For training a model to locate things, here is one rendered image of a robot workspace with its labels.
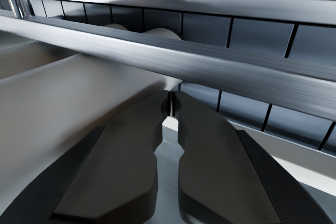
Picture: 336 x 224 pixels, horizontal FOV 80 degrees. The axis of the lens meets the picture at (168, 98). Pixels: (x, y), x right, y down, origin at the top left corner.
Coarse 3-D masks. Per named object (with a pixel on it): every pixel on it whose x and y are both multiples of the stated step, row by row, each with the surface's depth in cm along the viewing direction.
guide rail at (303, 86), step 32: (32, 32) 12; (64, 32) 11; (96, 32) 10; (128, 32) 10; (128, 64) 9; (160, 64) 8; (192, 64) 7; (224, 64) 7; (256, 64) 6; (288, 64) 6; (320, 64) 6; (256, 96) 7; (288, 96) 6; (320, 96) 6
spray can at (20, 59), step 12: (120, 24) 19; (12, 48) 12; (24, 48) 13; (36, 48) 13; (48, 48) 13; (60, 48) 14; (0, 60) 11; (12, 60) 12; (24, 60) 12; (36, 60) 12; (48, 60) 13; (0, 72) 11; (12, 72) 11
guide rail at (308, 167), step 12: (168, 120) 16; (252, 132) 15; (264, 144) 14; (276, 144) 14; (288, 144) 14; (276, 156) 13; (288, 156) 13; (300, 156) 13; (312, 156) 13; (324, 156) 13; (288, 168) 12; (300, 168) 12; (312, 168) 12; (324, 168) 12; (300, 180) 12; (312, 180) 12; (324, 180) 12
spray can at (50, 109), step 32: (160, 32) 15; (64, 64) 10; (96, 64) 10; (0, 96) 7; (32, 96) 8; (64, 96) 8; (96, 96) 9; (128, 96) 11; (0, 128) 7; (32, 128) 7; (64, 128) 8; (0, 160) 7; (32, 160) 7; (0, 192) 7
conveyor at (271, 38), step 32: (0, 0) 30; (32, 0) 25; (64, 0) 27; (192, 32) 16; (224, 32) 14; (256, 32) 13; (288, 32) 12; (320, 32) 11; (192, 96) 18; (224, 96) 17; (256, 128) 16; (288, 128) 15; (320, 128) 14
